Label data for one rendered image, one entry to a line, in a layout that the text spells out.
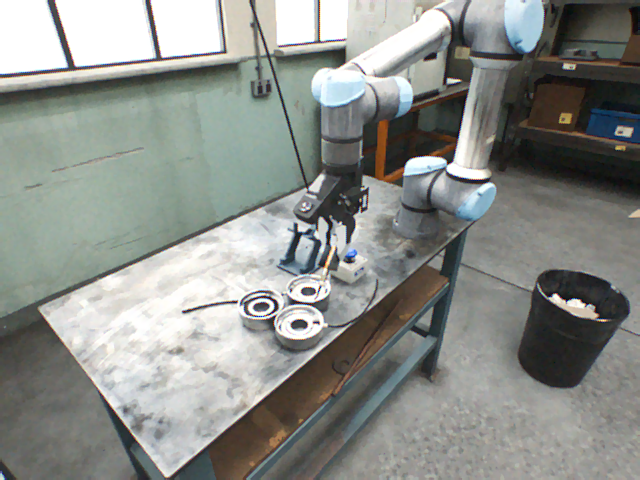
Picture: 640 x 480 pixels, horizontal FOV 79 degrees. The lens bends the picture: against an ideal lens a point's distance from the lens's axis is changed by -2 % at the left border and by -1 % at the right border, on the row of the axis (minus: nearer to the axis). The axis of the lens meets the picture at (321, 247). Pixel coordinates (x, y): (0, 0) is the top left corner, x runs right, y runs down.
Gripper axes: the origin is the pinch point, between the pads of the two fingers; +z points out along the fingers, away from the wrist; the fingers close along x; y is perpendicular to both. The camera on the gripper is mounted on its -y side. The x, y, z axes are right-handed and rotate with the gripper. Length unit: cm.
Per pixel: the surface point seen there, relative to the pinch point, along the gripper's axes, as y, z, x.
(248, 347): -20.0, 16.7, 7.0
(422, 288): 53, 42, -1
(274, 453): -23.3, 43.5, -1.4
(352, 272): 11.8, 13.0, 2.5
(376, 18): 205, -35, 120
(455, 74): 376, 21, 125
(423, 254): 36.2, 16.8, -5.6
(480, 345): 98, 97, -18
